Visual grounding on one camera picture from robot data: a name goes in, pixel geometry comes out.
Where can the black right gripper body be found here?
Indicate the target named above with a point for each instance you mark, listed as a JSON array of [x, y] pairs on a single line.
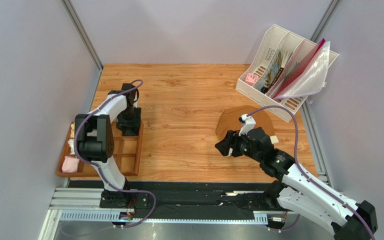
[[231, 144]]

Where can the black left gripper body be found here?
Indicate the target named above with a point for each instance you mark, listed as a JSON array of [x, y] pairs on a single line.
[[131, 119]]

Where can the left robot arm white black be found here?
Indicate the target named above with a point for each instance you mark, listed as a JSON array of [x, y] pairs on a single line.
[[94, 141]]

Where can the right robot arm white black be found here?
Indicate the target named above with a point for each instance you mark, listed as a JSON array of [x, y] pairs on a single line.
[[296, 189]]

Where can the cream rolled underwear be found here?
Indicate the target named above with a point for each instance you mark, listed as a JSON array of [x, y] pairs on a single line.
[[72, 130]]

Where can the white rolled underwear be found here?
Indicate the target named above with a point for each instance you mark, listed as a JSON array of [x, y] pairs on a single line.
[[70, 143]]

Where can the pink rolled underwear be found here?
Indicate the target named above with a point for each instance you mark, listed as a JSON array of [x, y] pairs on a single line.
[[70, 164]]

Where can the wooden compartment tray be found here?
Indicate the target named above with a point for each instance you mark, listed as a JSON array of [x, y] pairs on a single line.
[[127, 153]]

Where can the pink sticky note pad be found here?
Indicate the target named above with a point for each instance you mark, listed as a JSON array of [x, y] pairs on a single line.
[[251, 78]]

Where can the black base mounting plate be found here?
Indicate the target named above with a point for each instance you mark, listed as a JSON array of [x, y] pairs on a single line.
[[193, 201]]

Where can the clear bubble plastic folder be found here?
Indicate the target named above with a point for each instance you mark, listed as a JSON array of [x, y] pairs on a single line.
[[313, 78]]

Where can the illustrated booklet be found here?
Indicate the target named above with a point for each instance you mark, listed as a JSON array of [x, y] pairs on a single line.
[[273, 71]]

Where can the red plastic folder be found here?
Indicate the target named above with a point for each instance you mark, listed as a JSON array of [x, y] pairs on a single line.
[[297, 63]]

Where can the white plastic file rack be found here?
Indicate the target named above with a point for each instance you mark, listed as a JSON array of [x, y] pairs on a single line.
[[276, 37]]

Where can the aluminium rail frame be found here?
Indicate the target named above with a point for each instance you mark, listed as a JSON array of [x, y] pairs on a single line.
[[83, 205]]

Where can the left aluminium corner post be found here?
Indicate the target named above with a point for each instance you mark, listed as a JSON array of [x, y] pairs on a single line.
[[78, 25]]

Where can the aluminium corner post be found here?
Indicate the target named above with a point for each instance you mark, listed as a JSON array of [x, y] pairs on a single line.
[[325, 20], [78, 25]]

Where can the right aluminium corner post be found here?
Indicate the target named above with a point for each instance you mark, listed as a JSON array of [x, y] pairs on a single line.
[[325, 20]]

